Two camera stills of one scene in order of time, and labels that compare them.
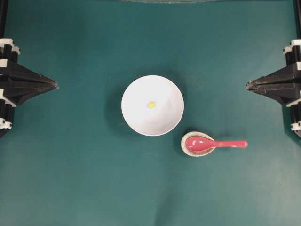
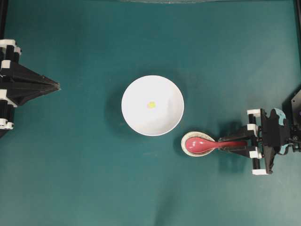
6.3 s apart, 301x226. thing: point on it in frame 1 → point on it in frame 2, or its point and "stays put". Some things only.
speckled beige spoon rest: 192,153 stays put
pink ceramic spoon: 198,144 stays put
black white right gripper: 284,84 → 273,137
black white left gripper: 17,83 stays put
